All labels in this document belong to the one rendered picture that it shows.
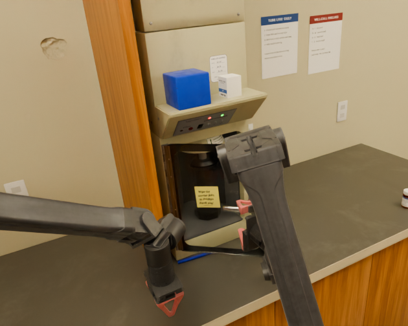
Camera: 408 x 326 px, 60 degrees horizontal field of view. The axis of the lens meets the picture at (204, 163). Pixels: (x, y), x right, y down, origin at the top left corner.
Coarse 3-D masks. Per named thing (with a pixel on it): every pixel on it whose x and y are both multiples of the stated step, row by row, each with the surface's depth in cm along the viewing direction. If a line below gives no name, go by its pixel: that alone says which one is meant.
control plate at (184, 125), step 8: (224, 112) 104; (232, 112) 106; (184, 120) 99; (192, 120) 101; (200, 120) 103; (208, 120) 105; (216, 120) 108; (224, 120) 110; (176, 128) 102; (184, 128) 104; (200, 128) 108
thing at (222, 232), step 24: (168, 144) 107; (192, 144) 105; (216, 144) 104; (192, 168) 109; (216, 168) 107; (192, 192) 112; (240, 192) 108; (192, 216) 116; (216, 216) 114; (240, 216) 112; (192, 240) 120; (216, 240) 118
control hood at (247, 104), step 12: (216, 96) 107; (240, 96) 105; (252, 96) 104; (264, 96) 106; (156, 108) 102; (168, 108) 99; (192, 108) 97; (204, 108) 98; (216, 108) 100; (228, 108) 103; (240, 108) 106; (252, 108) 110; (168, 120) 96; (180, 120) 98; (240, 120) 115; (168, 132) 102; (192, 132) 109
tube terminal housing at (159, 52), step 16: (144, 32) 98; (160, 32) 97; (176, 32) 99; (192, 32) 101; (208, 32) 103; (224, 32) 105; (240, 32) 108; (144, 48) 98; (160, 48) 98; (176, 48) 101; (192, 48) 103; (208, 48) 105; (224, 48) 107; (240, 48) 110; (144, 64) 102; (160, 64) 100; (176, 64) 102; (192, 64) 104; (208, 64) 107; (240, 64) 111; (144, 80) 106; (160, 80) 102; (160, 96) 103; (224, 128) 117; (240, 128) 120; (160, 144) 108; (160, 160) 113; (160, 176) 118; (160, 192) 123; (176, 256) 126
